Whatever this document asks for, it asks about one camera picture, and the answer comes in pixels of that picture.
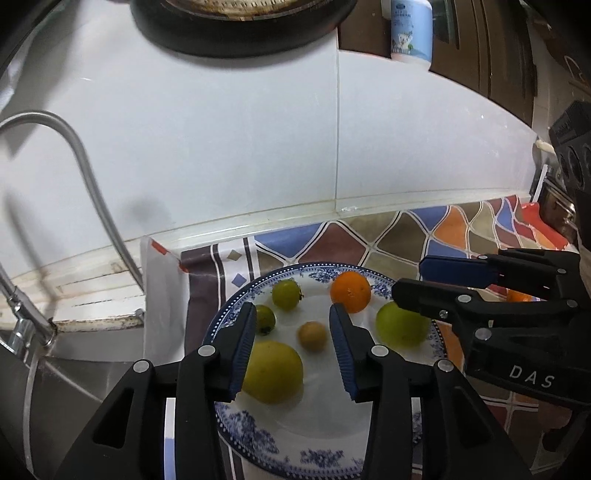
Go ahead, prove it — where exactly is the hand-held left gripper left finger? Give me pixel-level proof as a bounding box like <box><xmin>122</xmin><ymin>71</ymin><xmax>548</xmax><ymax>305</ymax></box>
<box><xmin>53</xmin><ymin>302</ymin><xmax>257</xmax><ymax>480</ymax></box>

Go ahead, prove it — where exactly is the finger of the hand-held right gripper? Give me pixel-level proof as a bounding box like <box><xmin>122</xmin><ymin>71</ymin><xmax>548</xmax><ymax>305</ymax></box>
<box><xmin>392</xmin><ymin>277</ymin><xmax>581</xmax><ymax>366</ymax></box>
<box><xmin>419</xmin><ymin>248</ymin><xmax>585</xmax><ymax>299</ymax></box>

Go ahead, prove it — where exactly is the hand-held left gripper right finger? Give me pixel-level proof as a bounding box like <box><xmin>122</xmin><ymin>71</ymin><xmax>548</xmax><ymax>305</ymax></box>
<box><xmin>329</xmin><ymin>303</ymin><xmax>536</xmax><ymax>480</ymax></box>

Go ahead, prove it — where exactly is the large yellow-green fruit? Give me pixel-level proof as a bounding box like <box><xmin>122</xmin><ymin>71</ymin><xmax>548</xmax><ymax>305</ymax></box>
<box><xmin>241</xmin><ymin>340</ymin><xmax>304</xmax><ymax>405</ymax></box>

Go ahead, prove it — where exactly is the small brown round fruit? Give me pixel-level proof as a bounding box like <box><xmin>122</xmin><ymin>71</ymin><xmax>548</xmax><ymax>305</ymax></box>
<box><xmin>297</xmin><ymin>321</ymin><xmax>329</xmax><ymax>353</ymax></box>

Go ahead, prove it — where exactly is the small dark green tomato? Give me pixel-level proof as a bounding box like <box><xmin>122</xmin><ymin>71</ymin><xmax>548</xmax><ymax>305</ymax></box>
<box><xmin>255</xmin><ymin>305</ymin><xmax>277</xmax><ymax>336</ymax></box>

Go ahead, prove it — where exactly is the large green fruit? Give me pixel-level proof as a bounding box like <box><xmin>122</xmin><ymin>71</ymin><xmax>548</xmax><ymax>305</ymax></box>
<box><xmin>375</xmin><ymin>301</ymin><xmax>432</xmax><ymax>348</ymax></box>

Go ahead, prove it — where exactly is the blue rimmed white plate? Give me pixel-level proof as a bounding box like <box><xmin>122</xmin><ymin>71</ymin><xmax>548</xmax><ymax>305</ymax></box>
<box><xmin>202</xmin><ymin>262</ymin><xmax>451</xmax><ymax>480</ymax></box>

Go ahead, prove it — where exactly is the small light green tomato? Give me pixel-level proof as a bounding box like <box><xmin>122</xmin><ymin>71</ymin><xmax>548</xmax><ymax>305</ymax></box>
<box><xmin>271</xmin><ymin>279</ymin><xmax>304</xmax><ymax>311</ymax></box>

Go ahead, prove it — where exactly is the orange patterned mat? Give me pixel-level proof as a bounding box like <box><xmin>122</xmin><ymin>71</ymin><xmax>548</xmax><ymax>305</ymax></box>
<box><xmin>519</xmin><ymin>200</ymin><xmax>573</xmax><ymax>252</ymax></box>

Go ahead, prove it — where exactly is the clear plastic sheet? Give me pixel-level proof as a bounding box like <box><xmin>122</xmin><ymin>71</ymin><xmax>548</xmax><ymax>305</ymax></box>
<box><xmin>139</xmin><ymin>235</ymin><xmax>195</xmax><ymax>352</ymax></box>

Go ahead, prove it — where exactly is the large stainless steel pot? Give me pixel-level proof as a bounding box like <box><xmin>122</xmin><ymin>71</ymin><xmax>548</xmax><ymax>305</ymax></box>
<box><xmin>538</xmin><ymin>178</ymin><xmax>580</xmax><ymax>241</ymax></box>

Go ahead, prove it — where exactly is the colourful diamond pattern tablecloth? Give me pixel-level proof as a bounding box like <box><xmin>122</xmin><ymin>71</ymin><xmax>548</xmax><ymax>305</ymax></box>
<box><xmin>178</xmin><ymin>194</ymin><xmax>591</xmax><ymax>480</ymax></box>

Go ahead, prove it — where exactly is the stainless steel sink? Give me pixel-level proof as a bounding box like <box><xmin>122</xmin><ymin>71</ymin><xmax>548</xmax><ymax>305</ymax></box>
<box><xmin>0</xmin><ymin>318</ymin><xmax>185</xmax><ymax>480</ymax></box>

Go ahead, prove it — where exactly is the chrome pull-down faucet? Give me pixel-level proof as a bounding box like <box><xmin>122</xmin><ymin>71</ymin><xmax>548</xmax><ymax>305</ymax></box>
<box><xmin>0</xmin><ymin>263</ymin><xmax>58</xmax><ymax>356</ymax></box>

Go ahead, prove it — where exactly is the blue pump soap bottle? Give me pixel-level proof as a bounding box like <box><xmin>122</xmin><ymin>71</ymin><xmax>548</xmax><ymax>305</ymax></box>
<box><xmin>390</xmin><ymin>0</ymin><xmax>435</xmax><ymax>70</ymax></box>

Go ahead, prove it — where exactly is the chrome gooseneck faucet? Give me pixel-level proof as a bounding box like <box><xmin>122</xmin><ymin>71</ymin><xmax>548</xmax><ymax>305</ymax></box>
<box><xmin>0</xmin><ymin>110</ymin><xmax>145</xmax><ymax>294</ymax></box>

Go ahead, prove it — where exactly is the black frying pan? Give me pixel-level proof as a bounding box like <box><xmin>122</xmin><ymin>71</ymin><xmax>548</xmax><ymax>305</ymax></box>
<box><xmin>129</xmin><ymin>0</ymin><xmax>358</xmax><ymax>58</ymax></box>

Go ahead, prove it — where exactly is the copper mesh colander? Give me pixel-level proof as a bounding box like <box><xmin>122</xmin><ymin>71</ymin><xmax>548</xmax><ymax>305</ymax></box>
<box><xmin>166</xmin><ymin>0</ymin><xmax>301</xmax><ymax>21</ymax></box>

